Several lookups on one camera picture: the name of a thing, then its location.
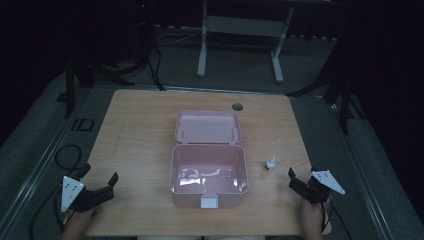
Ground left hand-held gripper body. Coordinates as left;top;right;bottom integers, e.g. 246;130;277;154
60;175;116;214

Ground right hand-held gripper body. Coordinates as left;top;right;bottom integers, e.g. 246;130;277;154
288;169;346;205

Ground small clear dropper bottle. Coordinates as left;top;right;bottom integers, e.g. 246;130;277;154
264;156;277;172

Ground pink plastic box with lid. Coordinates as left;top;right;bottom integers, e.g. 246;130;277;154
168;109;250;210

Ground person's right hand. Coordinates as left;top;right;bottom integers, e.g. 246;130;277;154
299;195;333;226

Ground person's left hand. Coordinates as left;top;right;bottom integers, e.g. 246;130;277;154
67;204;103;226

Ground black metal stand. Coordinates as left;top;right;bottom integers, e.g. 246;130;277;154
286;71;368;136
56;58;135;120

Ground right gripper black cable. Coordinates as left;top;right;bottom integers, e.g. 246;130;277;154
319;199;353;240

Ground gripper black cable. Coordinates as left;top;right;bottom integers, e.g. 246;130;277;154
28;184;68;240
319;199;353;240

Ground black looped floor cable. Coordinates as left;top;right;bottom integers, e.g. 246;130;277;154
54;143;84;172

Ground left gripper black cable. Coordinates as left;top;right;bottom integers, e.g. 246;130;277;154
28;184;68;240

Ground black floor cables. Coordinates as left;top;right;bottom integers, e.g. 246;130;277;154
144;46;167;92

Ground white cable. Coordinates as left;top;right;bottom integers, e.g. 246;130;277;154
154;24;203;46

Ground white metal desk frame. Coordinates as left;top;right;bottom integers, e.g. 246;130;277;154
196;0;296;84

